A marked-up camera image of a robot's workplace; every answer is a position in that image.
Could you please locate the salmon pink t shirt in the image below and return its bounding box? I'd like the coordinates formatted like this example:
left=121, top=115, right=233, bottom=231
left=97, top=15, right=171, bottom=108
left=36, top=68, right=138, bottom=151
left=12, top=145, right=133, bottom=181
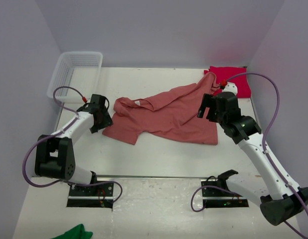
left=102, top=72, right=219, bottom=145

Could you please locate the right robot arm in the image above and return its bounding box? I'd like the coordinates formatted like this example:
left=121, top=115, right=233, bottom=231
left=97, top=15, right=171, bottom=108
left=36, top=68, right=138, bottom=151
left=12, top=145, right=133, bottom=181
left=198, top=92, right=308, bottom=226

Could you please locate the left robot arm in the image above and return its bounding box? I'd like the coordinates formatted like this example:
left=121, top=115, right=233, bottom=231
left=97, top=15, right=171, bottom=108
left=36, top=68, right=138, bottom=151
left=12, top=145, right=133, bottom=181
left=34, top=94, right=113, bottom=196

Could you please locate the folded red t shirt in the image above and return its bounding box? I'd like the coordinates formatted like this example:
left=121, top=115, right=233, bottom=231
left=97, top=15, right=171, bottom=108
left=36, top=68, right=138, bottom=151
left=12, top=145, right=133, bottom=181
left=203, top=66, right=251, bottom=99

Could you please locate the white plastic basket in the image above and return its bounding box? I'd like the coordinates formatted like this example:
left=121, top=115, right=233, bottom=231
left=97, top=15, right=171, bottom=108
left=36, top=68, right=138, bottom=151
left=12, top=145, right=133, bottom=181
left=47, top=51, right=103, bottom=104

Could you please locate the green cloth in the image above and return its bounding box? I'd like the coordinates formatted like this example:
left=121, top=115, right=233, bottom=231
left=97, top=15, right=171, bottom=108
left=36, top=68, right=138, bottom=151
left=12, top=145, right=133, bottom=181
left=53, top=224, right=93, bottom=239

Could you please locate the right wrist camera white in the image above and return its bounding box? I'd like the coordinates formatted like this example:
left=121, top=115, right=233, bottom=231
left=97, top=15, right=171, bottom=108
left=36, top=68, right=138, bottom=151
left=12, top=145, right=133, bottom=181
left=219, top=81, right=238, bottom=95

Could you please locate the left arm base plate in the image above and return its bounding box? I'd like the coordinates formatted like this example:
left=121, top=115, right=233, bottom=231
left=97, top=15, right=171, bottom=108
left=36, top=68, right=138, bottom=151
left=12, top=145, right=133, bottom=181
left=66, top=183, right=114, bottom=209

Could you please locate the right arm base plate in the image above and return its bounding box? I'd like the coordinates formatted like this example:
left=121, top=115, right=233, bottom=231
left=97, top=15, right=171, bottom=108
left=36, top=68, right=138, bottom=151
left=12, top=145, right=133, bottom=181
left=201, top=176, right=249, bottom=209

